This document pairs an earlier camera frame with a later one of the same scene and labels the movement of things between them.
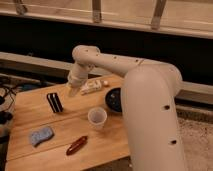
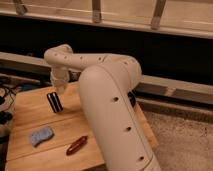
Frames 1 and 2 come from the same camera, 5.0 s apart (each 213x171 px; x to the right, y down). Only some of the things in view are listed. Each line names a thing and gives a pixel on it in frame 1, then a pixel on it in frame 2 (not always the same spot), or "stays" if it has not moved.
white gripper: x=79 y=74 → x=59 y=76
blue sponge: x=40 y=136 stays
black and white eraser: x=55 y=102 stays
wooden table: x=51 y=130 stays
